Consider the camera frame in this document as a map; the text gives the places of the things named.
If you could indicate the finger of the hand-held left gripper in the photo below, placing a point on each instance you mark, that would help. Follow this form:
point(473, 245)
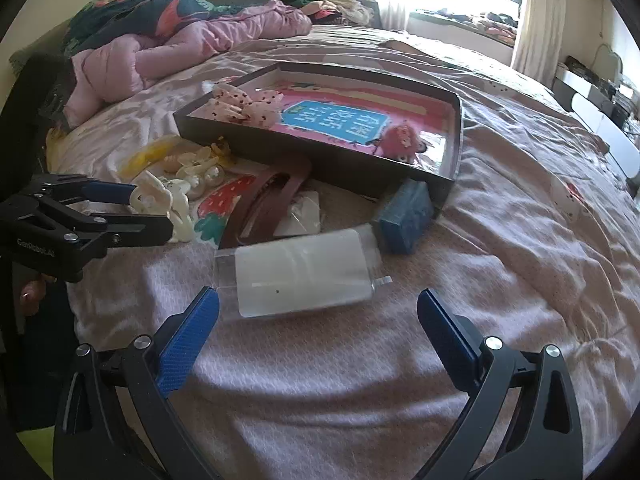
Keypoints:
point(107, 193)
point(142, 232)

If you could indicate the small clear plastic bag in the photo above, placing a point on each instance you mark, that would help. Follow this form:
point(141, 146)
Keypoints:
point(300, 215)

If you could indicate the pile of clothes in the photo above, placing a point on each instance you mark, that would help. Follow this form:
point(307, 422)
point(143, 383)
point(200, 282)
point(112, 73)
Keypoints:
point(330, 2)

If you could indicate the pearl flower hair clip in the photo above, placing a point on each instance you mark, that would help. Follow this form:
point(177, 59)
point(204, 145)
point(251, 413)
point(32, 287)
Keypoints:
point(212, 176)

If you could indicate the clothes on window seat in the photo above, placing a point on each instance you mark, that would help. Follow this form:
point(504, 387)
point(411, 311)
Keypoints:
point(470, 22)

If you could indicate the floral fabric bow hair clip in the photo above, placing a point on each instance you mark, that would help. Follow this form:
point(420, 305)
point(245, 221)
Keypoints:
point(260, 107)

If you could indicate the pink printed bed cover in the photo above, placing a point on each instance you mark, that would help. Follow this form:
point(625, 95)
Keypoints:
point(350, 385)

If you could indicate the mauve brown large hair clip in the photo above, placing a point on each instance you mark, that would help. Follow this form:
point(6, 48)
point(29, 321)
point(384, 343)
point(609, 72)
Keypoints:
point(240, 225)

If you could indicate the white claw hair clip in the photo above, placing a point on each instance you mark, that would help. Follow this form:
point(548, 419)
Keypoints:
point(150, 195)

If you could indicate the person's left hand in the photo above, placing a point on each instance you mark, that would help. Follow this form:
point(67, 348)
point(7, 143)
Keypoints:
point(34, 296)

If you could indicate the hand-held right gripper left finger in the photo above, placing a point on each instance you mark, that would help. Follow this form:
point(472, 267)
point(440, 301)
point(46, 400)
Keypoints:
point(187, 340)

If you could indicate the dark floral blanket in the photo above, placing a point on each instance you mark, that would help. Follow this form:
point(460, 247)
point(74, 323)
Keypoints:
point(150, 10)

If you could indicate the white low cabinet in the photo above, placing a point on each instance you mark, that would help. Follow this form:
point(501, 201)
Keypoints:
point(590, 100)

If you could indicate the white curtain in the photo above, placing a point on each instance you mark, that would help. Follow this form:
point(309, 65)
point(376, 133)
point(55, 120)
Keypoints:
point(532, 25)

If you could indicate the dark plastic bag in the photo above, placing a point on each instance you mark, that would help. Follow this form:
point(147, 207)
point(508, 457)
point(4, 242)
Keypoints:
point(47, 90)

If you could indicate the clear plastic bag white card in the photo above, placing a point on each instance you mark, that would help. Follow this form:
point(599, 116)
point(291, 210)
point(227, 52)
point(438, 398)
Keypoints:
point(300, 275)

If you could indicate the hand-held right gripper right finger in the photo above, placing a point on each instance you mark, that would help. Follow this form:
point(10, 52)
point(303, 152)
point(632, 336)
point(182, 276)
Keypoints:
point(450, 340)

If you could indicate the dark tray with pink bottom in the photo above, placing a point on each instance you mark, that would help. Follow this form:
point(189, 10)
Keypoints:
point(325, 160)

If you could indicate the pink quilt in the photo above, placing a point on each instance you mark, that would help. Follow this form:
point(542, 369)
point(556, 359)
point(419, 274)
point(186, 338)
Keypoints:
point(150, 60)

